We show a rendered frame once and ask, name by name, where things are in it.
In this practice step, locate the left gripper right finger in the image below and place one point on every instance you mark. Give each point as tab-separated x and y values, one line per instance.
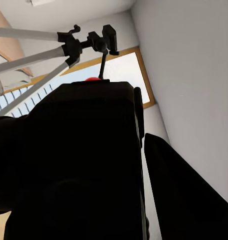
187	206

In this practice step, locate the digital camera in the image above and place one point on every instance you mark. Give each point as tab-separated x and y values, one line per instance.
78	175

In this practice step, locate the desk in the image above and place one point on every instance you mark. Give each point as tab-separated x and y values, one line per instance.
11	50

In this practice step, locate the fixed window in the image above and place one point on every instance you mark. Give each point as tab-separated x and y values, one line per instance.
128	66

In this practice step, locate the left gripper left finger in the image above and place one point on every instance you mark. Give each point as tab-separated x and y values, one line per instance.
9	149

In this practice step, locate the camera tripod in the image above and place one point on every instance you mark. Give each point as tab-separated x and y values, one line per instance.
72	48

